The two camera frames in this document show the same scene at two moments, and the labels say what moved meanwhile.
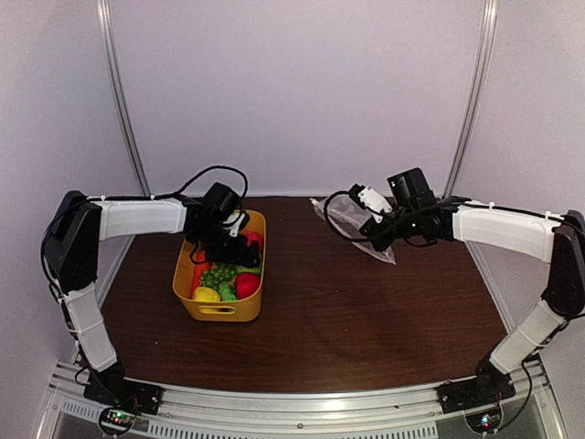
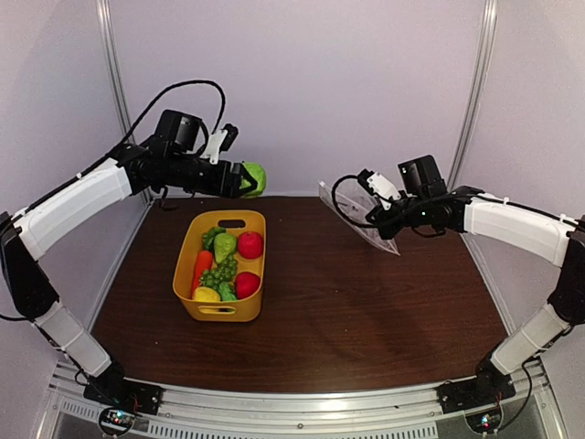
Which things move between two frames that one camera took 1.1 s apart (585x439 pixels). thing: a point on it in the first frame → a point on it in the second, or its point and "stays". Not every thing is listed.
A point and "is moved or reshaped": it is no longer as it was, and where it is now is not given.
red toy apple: x=253 y=237 stays
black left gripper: x=236 y=255 → x=221 y=188
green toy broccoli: x=226 y=293 stays
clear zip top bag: x=347 y=218 is moved or reshaped
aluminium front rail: x=373 y=412 stays
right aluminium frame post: x=490 y=20 stays
